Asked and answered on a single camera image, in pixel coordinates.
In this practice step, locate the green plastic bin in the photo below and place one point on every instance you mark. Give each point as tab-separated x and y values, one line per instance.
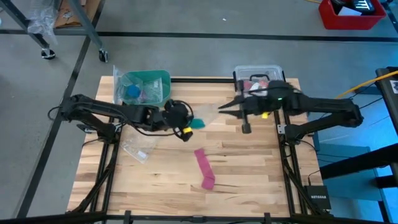
166	90

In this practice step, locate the black metal crossbeam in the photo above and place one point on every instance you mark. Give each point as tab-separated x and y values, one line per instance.
357	161

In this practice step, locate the clear lidded storage box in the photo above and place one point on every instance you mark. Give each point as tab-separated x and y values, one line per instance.
258	70

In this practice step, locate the black device in crate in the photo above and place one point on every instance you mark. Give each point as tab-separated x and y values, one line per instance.
360	5

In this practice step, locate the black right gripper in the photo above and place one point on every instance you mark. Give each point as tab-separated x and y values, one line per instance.
261	99

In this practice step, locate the blue bandage roll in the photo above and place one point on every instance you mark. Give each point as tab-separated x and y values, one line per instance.
134	90

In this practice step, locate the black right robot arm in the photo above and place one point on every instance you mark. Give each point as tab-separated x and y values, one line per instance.
326	105

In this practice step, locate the black aluminium rail frame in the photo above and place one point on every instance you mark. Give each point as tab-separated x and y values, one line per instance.
202	80

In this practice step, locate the crumpled clear plastic wrap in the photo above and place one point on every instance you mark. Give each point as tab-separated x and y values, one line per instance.
42	20

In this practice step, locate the white bandage roll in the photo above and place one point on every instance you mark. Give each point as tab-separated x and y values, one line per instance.
255	87

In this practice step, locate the clear bag with rolls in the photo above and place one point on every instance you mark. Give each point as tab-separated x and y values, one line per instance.
149	91

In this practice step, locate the green elastic bandage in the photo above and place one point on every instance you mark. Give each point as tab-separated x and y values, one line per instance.
198	124

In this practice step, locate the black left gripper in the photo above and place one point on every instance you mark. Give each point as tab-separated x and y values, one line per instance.
174	116

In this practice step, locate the black Netgear network switch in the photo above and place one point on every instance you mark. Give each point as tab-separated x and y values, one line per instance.
318	197

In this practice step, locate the grey metal cart frame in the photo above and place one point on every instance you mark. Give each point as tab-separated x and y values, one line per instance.
85	21

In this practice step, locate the red plastic crate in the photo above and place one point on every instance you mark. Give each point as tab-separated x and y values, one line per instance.
348	22

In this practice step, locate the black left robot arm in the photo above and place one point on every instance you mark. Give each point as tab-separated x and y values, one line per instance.
102	107

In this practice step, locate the red bandage roll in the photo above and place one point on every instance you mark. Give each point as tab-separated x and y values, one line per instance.
247	85

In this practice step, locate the magenta elastic bandage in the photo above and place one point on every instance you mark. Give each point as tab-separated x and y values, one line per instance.
206	169

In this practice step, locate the black caster wheel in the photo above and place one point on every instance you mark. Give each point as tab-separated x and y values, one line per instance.
103	56
48	53

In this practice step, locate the brown cardboard box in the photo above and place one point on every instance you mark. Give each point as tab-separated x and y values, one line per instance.
66	18

